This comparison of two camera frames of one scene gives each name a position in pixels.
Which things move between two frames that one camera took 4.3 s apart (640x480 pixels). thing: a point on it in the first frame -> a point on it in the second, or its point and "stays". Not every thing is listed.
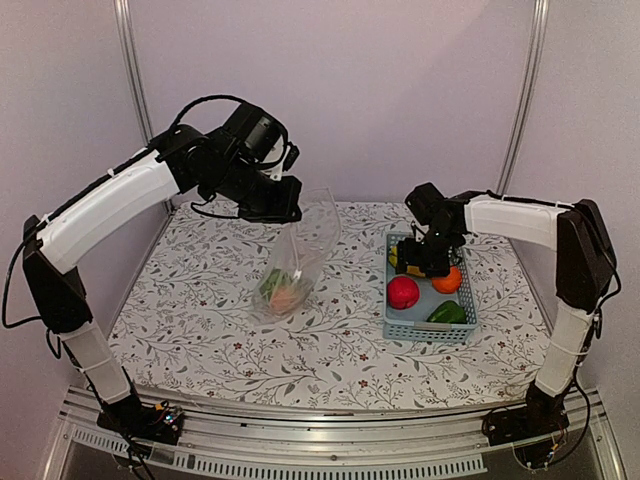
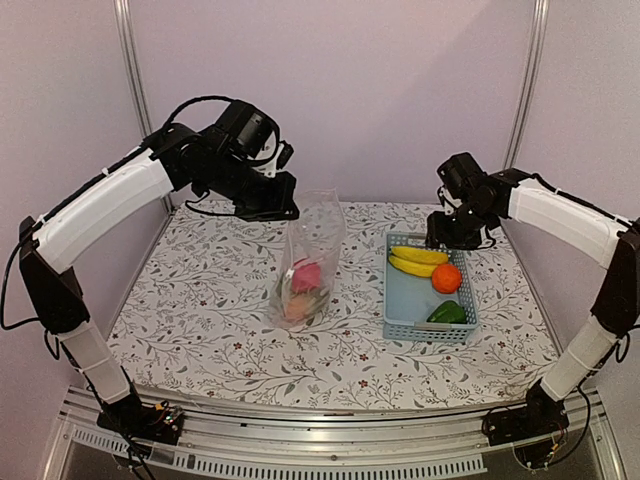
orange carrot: [284, 300] -> [298, 306]
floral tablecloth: [187, 334] stays
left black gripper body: [258, 202] stays
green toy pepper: [448, 312] stays
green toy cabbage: [275, 278] -> [319, 297]
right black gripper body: [432, 254] -> [463, 231]
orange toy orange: [449, 284] stays
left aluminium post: [131, 54] stays
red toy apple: [402, 292] -> [306, 276]
